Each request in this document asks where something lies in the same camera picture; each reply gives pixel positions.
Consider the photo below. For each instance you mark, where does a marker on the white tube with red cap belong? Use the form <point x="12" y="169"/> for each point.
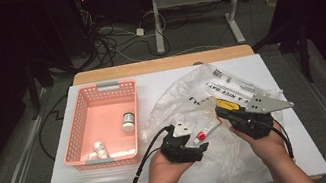
<point x="209" y="128"/>

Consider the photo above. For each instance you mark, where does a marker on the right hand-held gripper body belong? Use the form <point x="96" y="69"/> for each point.
<point x="251" y="123"/>

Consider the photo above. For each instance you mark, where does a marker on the black metal stand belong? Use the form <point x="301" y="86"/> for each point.
<point x="303" y="46"/>

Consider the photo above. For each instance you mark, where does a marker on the small white bottle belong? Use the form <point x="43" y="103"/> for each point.
<point x="100" y="150"/>

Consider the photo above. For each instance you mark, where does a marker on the clear plastic bag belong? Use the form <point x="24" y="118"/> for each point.
<point x="182" y="98"/>

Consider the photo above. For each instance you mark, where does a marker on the white power adapter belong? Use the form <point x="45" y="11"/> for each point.
<point x="139" y="32"/>

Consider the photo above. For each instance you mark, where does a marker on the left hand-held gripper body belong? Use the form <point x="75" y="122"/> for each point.
<point x="176" y="146"/>

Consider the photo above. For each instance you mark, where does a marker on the person's right hand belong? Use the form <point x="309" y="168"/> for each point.
<point x="267" y="147"/>

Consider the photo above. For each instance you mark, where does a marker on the pink perforated plastic basket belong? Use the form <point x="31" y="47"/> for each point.
<point x="101" y="119"/>

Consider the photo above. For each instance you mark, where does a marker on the white table frame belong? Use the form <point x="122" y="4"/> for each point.
<point x="157" y="21"/>

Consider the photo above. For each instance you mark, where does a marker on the white power strip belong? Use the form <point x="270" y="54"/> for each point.
<point x="273" y="0"/>

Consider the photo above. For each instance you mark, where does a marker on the white packet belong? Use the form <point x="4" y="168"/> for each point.
<point x="122" y="153"/>

